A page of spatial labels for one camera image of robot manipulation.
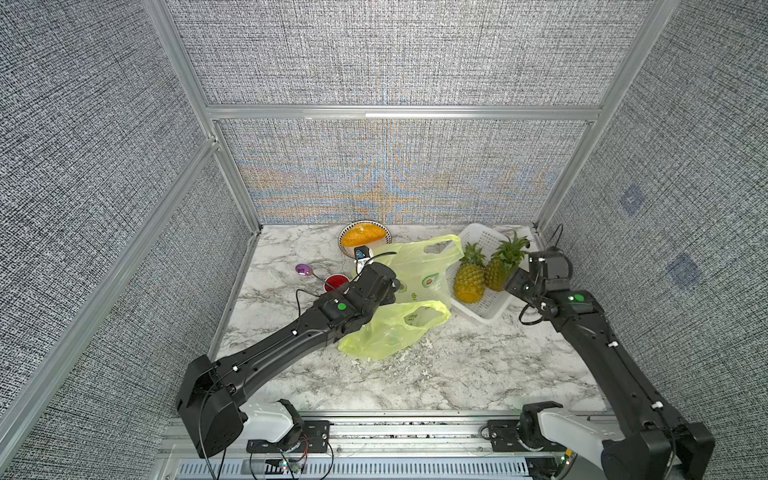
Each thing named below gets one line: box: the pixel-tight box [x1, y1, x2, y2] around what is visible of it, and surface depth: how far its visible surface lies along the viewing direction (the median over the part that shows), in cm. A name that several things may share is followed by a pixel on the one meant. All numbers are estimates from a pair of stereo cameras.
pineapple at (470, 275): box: [453, 241, 486, 304], surface depth 95 cm
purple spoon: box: [295, 263, 325, 283], surface depth 94 cm
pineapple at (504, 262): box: [484, 230, 530, 292], surface depth 92 cm
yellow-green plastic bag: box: [338, 235, 464, 360], surface depth 85 cm
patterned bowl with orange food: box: [338, 220, 393, 258], surface depth 112 cm
